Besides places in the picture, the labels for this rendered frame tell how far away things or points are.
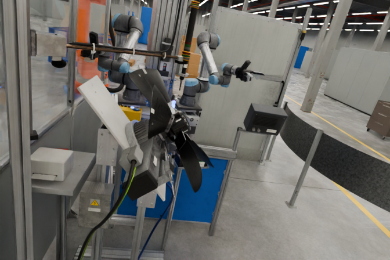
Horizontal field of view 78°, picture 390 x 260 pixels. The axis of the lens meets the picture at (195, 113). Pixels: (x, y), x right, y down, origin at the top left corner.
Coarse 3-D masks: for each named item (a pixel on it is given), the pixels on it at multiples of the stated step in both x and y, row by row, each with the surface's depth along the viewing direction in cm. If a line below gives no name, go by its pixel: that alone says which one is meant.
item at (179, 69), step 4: (180, 56) 123; (176, 60) 124; (180, 60) 123; (180, 64) 124; (176, 68) 126; (180, 68) 125; (176, 72) 127; (180, 72) 126; (184, 76) 126; (188, 76) 128
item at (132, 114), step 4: (124, 108) 170; (128, 108) 171; (132, 108) 173; (124, 112) 166; (128, 112) 166; (132, 112) 166; (136, 112) 167; (140, 112) 169; (128, 116) 167; (132, 116) 167; (136, 116) 168; (140, 116) 173; (132, 120) 168
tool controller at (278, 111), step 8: (256, 104) 179; (248, 112) 182; (256, 112) 172; (264, 112) 173; (272, 112) 175; (280, 112) 178; (248, 120) 180; (256, 120) 176; (264, 120) 176; (272, 120) 176; (280, 120) 177; (248, 128) 180; (256, 128) 180; (264, 128) 181; (272, 128) 181; (280, 128) 182
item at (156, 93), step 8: (152, 96) 97; (160, 96) 104; (152, 104) 96; (160, 104) 103; (160, 112) 104; (168, 112) 113; (152, 120) 97; (160, 120) 105; (168, 120) 115; (152, 128) 98; (160, 128) 109; (152, 136) 100
